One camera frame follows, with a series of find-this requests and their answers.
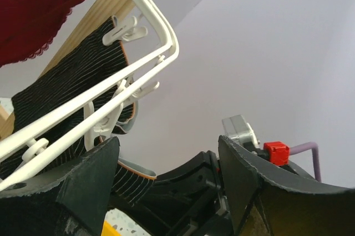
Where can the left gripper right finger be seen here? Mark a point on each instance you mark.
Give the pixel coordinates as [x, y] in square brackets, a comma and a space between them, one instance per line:
[265, 199]

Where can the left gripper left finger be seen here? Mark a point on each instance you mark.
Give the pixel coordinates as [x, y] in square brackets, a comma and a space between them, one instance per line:
[71, 199]

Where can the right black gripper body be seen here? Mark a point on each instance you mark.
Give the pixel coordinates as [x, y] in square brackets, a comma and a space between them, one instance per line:
[188, 200]

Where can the black striped underwear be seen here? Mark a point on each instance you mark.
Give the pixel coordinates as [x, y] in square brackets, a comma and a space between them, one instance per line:
[88, 64]

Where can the white plastic clip hanger frame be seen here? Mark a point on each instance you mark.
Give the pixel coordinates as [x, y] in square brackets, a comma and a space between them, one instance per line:
[82, 97]

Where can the dark red lace underwear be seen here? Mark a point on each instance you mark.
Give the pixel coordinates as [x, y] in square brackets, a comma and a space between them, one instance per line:
[28, 27]

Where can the wooden hanger rack stand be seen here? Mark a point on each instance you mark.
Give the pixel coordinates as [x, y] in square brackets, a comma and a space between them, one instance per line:
[89, 20]

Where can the yellow plastic tray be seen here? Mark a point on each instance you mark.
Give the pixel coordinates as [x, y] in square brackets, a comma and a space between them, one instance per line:
[109, 230]

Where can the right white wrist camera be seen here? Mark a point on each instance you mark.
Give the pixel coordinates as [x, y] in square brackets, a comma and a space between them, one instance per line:
[241, 132]

